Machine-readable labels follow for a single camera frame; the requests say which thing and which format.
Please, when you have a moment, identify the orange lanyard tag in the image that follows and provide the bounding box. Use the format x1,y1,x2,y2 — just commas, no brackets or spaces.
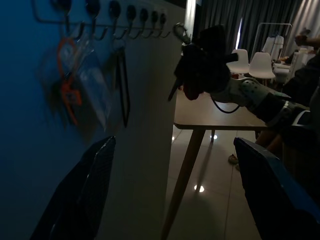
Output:
56,36,83,126

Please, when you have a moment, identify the person in black clothes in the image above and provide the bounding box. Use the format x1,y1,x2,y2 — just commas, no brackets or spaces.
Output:
227,28,320,191

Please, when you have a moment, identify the white hanging garment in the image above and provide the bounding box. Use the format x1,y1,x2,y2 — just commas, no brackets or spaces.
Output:
262,34,286,61

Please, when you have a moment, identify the clear card holder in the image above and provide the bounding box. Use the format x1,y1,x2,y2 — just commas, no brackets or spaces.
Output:
39,37,113,131

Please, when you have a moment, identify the white shell chair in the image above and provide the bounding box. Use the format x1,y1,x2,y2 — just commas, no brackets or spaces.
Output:
248,51,276,85
231,48,251,75

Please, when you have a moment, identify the light wooden table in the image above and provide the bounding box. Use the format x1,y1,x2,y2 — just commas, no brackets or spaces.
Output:
161,87,270,240

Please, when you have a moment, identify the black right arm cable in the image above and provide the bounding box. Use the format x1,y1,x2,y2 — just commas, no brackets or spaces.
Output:
211,96,242,115

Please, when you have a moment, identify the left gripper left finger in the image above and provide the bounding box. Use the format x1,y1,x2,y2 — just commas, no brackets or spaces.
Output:
29,135,117,240

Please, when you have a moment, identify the metal hook rail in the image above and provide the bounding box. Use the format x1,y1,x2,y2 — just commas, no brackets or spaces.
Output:
31,0,173,41

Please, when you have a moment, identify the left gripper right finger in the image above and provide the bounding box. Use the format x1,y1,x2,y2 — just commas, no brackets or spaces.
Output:
233,136,320,240

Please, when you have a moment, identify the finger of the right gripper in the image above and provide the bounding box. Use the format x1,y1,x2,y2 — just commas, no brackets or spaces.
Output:
198,24,226,53
175,45,201,81

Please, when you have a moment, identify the black strap loop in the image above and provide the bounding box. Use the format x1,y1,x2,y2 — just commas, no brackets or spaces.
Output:
113,46,131,128

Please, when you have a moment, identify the white clothes rack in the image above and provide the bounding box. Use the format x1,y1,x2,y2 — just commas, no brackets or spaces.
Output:
252,22,293,60

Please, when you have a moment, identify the grey curtain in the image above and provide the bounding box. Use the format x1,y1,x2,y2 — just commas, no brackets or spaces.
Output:
197,0,320,73

